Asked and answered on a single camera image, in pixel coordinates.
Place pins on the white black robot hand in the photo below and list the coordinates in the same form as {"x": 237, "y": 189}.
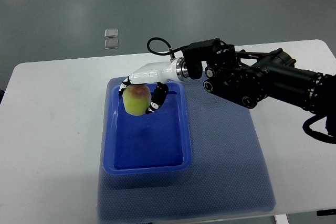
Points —
{"x": 156, "y": 76}

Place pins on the green red peach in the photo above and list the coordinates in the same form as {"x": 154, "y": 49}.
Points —
{"x": 136, "y": 99}

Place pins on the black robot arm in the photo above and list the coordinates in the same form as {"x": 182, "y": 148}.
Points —
{"x": 246, "y": 78}

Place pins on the upper grey floor plate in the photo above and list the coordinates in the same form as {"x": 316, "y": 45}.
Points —
{"x": 111, "y": 32}

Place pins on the blue plastic tray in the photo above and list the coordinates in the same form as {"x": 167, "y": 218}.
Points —
{"x": 151, "y": 143}

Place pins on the blue textured mat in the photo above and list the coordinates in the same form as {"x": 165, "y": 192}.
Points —
{"x": 228, "y": 174}

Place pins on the white table leg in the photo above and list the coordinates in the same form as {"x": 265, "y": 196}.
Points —
{"x": 281, "y": 219}

